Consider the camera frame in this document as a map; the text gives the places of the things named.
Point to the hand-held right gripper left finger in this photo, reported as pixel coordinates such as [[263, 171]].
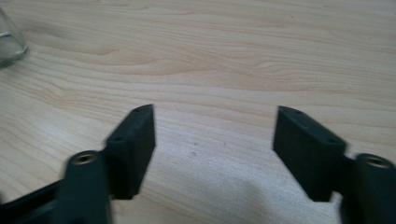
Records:
[[130, 155]]

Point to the clear glass vessel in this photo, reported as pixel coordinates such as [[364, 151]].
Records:
[[9, 40]]

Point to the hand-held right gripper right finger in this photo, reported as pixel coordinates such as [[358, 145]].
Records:
[[311, 152]]

